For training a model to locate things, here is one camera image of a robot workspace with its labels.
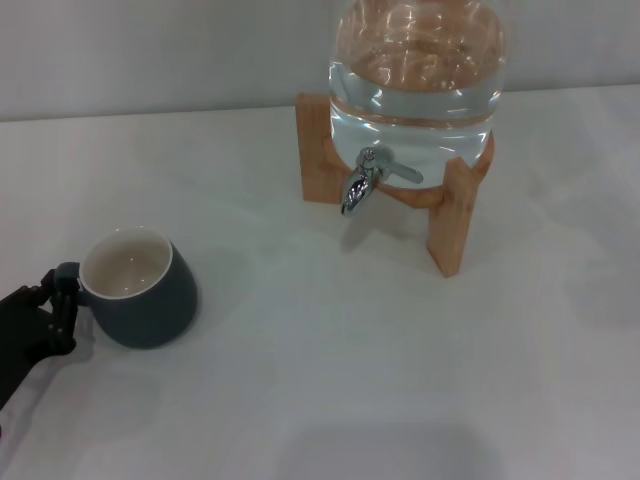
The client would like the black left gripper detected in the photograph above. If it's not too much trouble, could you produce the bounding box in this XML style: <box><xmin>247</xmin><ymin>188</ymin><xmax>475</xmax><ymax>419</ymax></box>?
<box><xmin>0</xmin><ymin>268</ymin><xmax>79</xmax><ymax>412</ymax></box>

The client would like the dark mug with white interior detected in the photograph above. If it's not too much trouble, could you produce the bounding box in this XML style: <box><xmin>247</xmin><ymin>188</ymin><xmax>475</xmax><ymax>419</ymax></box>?
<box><xmin>54</xmin><ymin>227</ymin><xmax>199</xmax><ymax>350</ymax></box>

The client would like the chrome faucet with lever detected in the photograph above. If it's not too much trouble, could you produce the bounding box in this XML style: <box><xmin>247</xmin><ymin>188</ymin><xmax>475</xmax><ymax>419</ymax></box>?
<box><xmin>340</xmin><ymin>147</ymin><xmax>425</xmax><ymax>218</ymax></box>

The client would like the clear glass water dispenser jar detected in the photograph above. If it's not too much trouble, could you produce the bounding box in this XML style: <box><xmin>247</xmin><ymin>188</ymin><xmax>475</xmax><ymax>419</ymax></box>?
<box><xmin>327</xmin><ymin>0</ymin><xmax>507</xmax><ymax>190</ymax></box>

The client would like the wooden dispenser stand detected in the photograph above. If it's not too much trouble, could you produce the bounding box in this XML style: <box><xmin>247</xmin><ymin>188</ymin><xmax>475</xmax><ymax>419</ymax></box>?
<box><xmin>294</xmin><ymin>92</ymin><xmax>496</xmax><ymax>279</ymax></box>

